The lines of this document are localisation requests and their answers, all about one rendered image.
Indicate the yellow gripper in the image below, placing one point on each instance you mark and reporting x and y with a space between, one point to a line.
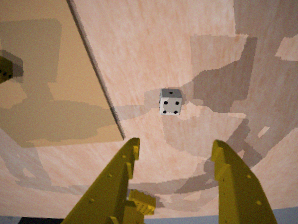
241 197

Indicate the yellow die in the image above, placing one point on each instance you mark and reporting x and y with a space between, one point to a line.
6 69

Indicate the tan square mat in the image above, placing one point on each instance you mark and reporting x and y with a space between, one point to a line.
56 96

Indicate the white die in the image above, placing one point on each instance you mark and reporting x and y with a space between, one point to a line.
170 102

